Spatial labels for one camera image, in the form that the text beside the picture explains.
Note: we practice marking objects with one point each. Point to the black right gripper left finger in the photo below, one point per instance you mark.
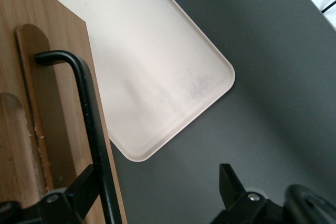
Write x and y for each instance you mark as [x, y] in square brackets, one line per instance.
[60, 208]

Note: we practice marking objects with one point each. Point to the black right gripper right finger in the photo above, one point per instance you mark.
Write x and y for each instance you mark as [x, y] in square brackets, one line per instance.
[244, 208]

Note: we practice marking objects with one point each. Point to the oak wooden drawer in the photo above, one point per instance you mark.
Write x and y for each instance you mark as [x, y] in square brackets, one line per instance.
[65, 51]

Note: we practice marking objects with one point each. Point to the beige rectangular tray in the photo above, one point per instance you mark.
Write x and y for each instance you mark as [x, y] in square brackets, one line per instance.
[147, 51]

